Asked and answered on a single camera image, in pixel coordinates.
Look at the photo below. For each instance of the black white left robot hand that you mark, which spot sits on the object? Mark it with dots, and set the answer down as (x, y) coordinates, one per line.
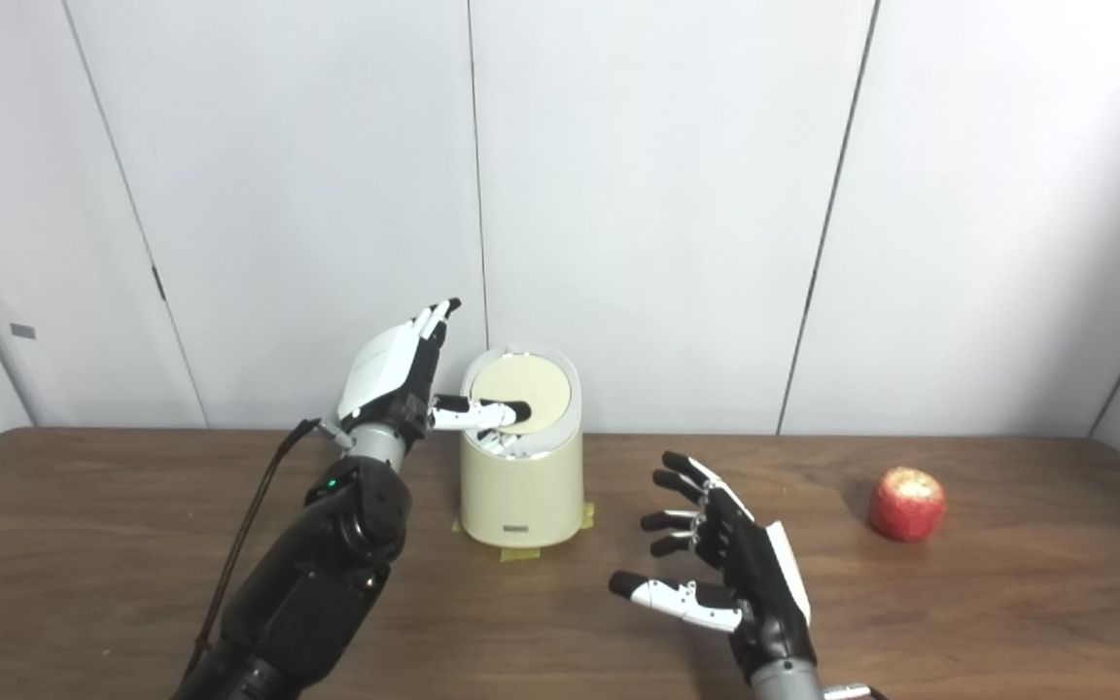
(385, 374)

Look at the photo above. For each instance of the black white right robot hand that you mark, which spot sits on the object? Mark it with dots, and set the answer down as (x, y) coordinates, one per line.
(759, 583)

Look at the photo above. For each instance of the round cream bin lid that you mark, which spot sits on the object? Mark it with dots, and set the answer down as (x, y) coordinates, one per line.
(541, 379)

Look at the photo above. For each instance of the red apple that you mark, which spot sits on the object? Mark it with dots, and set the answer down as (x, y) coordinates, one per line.
(906, 506)

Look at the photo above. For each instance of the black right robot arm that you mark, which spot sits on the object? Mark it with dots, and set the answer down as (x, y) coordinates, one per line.
(788, 683)

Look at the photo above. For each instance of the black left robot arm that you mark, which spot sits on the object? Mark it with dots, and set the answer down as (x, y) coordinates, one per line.
(307, 593)

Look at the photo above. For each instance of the cream-colored cylindrical bin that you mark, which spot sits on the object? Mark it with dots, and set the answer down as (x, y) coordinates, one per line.
(521, 496)

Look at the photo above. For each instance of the black wall panel hinge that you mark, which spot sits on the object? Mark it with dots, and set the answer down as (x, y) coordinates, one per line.
(159, 283)

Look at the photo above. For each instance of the small gray wall sticker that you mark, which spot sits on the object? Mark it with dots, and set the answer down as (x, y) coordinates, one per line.
(22, 331)

